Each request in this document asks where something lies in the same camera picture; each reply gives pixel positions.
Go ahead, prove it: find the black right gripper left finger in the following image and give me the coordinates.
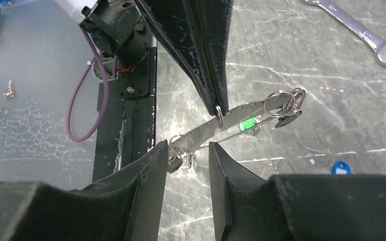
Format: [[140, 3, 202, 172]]
[[0, 141, 168, 240]]

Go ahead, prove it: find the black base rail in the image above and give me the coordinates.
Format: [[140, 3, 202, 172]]
[[92, 47, 157, 182]]

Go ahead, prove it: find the key with green tag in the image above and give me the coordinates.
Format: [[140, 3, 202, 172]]
[[239, 115, 261, 136]]

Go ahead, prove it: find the large chrome open-end wrench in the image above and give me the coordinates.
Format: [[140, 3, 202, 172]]
[[302, 0, 386, 68]]

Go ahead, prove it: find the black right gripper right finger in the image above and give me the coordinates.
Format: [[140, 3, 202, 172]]
[[209, 142, 386, 240]]

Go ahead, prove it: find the key with blue tag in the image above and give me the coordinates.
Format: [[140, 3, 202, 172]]
[[332, 161, 351, 175]]

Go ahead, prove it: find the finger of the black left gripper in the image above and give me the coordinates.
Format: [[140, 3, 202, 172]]
[[187, 0, 233, 115]]

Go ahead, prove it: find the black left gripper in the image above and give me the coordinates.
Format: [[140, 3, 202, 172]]
[[80, 1, 216, 115]]

